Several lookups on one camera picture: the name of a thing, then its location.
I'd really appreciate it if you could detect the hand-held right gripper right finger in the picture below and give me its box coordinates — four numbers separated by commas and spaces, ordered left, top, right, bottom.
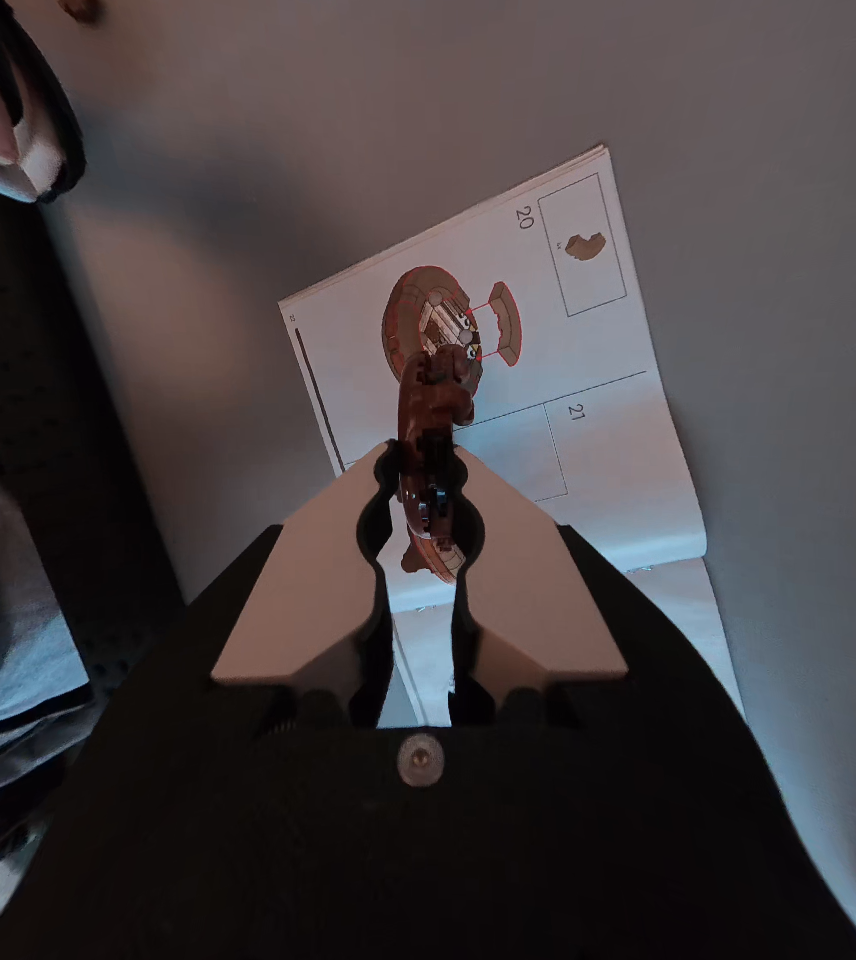
449, 444, 631, 710

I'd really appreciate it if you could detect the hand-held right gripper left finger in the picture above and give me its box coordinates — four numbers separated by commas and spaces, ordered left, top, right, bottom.
210, 441, 400, 710

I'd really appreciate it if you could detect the brown brick assembly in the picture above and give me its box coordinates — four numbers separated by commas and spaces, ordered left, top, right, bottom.
395, 348, 483, 543

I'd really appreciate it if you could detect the open instruction booklet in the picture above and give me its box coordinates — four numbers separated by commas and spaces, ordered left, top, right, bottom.
278, 144, 747, 732

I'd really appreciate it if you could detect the white printed shirt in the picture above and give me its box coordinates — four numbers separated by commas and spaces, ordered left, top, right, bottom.
0, 322, 95, 751

